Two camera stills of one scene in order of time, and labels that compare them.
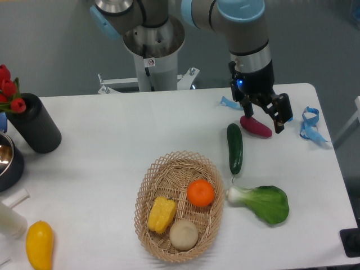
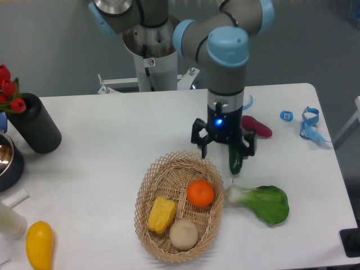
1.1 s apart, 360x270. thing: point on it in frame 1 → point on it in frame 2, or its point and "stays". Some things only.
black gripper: [243, 84] → [225, 126]
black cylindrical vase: [35, 125] stays
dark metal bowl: [12, 163] stays
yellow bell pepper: [162, 214] stays
